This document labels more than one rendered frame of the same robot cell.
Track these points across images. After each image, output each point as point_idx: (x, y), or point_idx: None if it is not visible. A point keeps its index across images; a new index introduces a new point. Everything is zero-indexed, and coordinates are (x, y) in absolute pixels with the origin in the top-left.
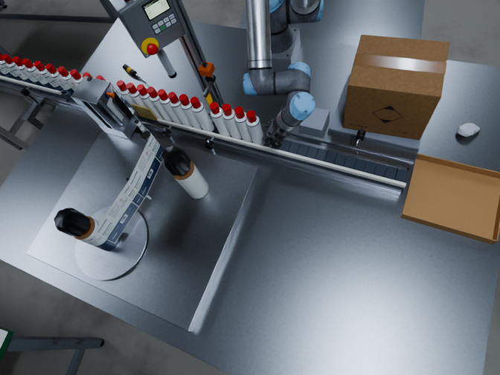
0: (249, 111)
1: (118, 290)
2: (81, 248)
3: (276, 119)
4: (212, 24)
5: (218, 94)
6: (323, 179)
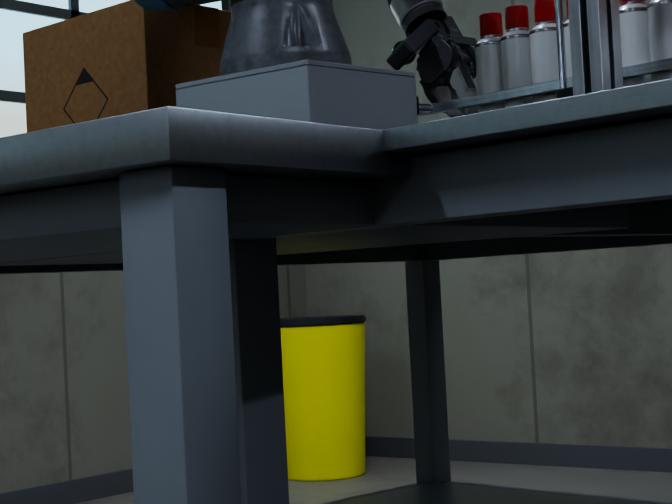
0: (490, 12)
1: None
2: None
3: (440, 6)
4: (520, 105)
5: (562, 12)
6: None
